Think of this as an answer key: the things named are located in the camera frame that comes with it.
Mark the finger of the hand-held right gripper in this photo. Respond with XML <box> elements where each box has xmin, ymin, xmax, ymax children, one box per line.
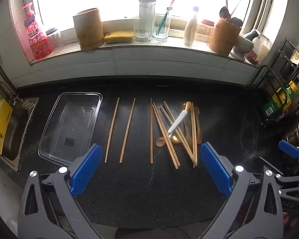
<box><xmin>259</xmin><ymin>156</ymin><xmax>293</xmax><ymax>180</ymax></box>
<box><xmin>278</xmin><ymin>139</ymin><xmax>299</xmax><ymax>159</ymax></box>

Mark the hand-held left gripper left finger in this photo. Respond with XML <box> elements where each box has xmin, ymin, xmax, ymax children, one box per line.
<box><xmin>17</xmin><ymin>143</ymin><xmax>107</xmax><ymax>239</ymax></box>

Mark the green plastic bottle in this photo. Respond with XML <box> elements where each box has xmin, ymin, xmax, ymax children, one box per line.
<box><xmin>262</xmin><ymin>81</ymin><xmax>299</xmax><ymax>119</ymax></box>

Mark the brown wooden spoon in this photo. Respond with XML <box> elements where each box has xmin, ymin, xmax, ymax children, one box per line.
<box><xmin>230</xmin><ymin>17</ymin><xmax>243</xmax><ymax>28</ymax></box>

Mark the white-handled spoon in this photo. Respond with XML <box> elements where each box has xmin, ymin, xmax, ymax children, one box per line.
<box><xmin>156</xmin><ymin>110</ymin><xmax>188</xmax><ymax>148</ymax></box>

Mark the small black-lidded glass jar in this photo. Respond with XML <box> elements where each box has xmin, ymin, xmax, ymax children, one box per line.
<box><xmin>45</xmin><ymin>27</ymin><xmax>64</xmax><ymax>53</ymax></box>

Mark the stone pestle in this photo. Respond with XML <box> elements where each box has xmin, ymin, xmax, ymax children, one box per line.
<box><xmin>244</xmin><ymin>29</ymin><xmax>261</xmax><ymax>41</ymax></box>

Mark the gold metal spoon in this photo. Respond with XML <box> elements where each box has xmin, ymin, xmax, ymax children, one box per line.
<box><xmin>169</xmin><ymin>101</ymin><xmax>192</xmax><ymax>144</ymax></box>

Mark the silver metal spoon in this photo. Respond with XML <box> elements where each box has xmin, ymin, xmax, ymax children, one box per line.
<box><xmin>177</xmin><ymin>103</ymin><xmax>193</xmax><ymax>145</ymax></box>

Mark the metal faucet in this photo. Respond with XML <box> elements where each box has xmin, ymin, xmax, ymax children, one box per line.
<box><xmin>0</xmin><ymin>81</ymin><xmax>23</xmax><ymax>105</ymax></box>

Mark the yellow cardboard box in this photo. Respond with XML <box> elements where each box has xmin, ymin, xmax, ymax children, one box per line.
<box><xmin>0</xmin><ymin>99</ymin><xmax>13</xmax><ymax>155</ymax></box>

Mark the tall clear glass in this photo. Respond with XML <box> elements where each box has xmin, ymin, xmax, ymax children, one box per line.
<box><xmin>134</xmin><ymin>2</ymin><xmax>156</xmax><ymax>43</ymax></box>

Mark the green toothbrush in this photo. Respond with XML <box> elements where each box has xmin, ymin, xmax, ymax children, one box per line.
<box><xmin>156</xmin><ymin>7</ymin><xmax>173</xmax><ymax>36</ymax></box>

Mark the pink dish soap bottle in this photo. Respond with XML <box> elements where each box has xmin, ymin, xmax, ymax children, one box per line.
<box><xmin>22</xmin><ymin>2</ymin><xmax>55</xmax><ymax>60</ymax></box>

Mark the bamboo utensil holder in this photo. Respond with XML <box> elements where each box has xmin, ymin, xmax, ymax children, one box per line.
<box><xmin>209</xmin><ymin>18</ymin><xmax>242</xmax><ymax>56</ymax></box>
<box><xmin>73</xmin><ymin>8</ymin><xmax>105</xmax><ymax>51</ymax></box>

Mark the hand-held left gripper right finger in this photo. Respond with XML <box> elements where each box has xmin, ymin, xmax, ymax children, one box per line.
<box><xmin>197</xmin><ymin>142</ymin><xmax>285</xmax><ymax>239</ymax></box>

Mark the clear plastic jar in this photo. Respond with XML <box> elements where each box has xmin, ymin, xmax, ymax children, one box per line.
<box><xmin>255</xmin><ymin>36</ymin><xmax>272</xmax><ymax>63</ymax></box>

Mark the dark brown chopstick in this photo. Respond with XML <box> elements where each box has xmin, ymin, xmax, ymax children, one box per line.
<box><xmin>160</xmin><ymin>106</ymin><xmax>188</xmax><ymax>153</ymax></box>

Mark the bag of dried red chili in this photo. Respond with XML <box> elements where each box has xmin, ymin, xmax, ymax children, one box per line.
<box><xmin>245</xmin><ymin>50</ymin><xmax>261</xmax><ymax>65</ymax></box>

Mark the yellow sponge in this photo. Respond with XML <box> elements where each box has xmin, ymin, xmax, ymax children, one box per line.
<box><xmin>104</xmin><ymin>30</ymin><xmax>135</xmax><ymax>44</ymax></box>

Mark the person's right hand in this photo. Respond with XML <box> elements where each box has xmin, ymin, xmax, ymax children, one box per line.
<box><xmin>283</xmin><ymin>212</ymin><xmax>299</xmax><ymax>231</ymax></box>

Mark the stainless steel sink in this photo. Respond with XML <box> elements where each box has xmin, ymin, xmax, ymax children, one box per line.
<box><xmin>0</xmin><ymin>97</ymin><xmax>39</xmax><ymax>172</ymax></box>

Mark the short clear glass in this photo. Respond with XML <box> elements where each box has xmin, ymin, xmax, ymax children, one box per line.
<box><xmin>152</xmin><ymin>15</ymin><xmax>171</xmax><ymax>43</ymax></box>

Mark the wooden chopstick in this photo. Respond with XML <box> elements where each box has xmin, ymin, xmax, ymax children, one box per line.
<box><xmin>164</xmin><ymin>101</ymin><xmax>198</xmax><ymax>165</ymax></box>
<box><xmin>119</xmin><ymin>98</ymin><xmax>136</xmax><ymax>164</ymax></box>
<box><xmin>152</xmin><ymin>104</ymin><xmax>178</xmax><ymax>169</ymax></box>
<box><xmin>153</xmin><ymin>102</ymin><xmax>181</xmax><ymax>167</ymax></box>
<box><xmin>191</xmin><ymin>102</ymin><xmax>198</xmax><ymax>168</ymax></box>
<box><xmin>105</xmin><ymin>98</ymin><xmax>120</xmax><ymax>163</ymax></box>

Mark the white bottle with blue cap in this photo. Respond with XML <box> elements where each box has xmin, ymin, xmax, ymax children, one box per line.
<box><xmin>184</xmin><ymin>6</ymin><xmax>199</xmax><ymax>46</ymax></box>

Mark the black wire rack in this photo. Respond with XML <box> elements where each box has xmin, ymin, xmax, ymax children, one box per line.
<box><xmin>249</xmin><ymin>38</ymin><xmax>299</xmax><ymax>127</ymax></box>

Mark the thin metal skewer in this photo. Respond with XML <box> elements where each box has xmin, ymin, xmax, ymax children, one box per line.
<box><xmin>230</xmin><ymin>0</ymin><xmax>242</xmax><ymax>17</ymax></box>

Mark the stone mortar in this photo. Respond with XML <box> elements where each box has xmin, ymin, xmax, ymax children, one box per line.
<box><xmin>230</xmin><ymin>32</ymin><xmax>255</xmax><ymax>61</ymax></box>

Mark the clear plastic container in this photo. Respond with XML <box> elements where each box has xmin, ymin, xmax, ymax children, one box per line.
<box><xmin>38</xmin><ymin>92</ymin><xmax>103</xmax><ymax>167</ymax></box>

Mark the red-lidded plastic jar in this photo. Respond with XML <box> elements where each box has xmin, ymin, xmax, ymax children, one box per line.
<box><xmin>196</xmin><ymin>19</ymin><xmax>215</xmax><ymax>43</ymax></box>

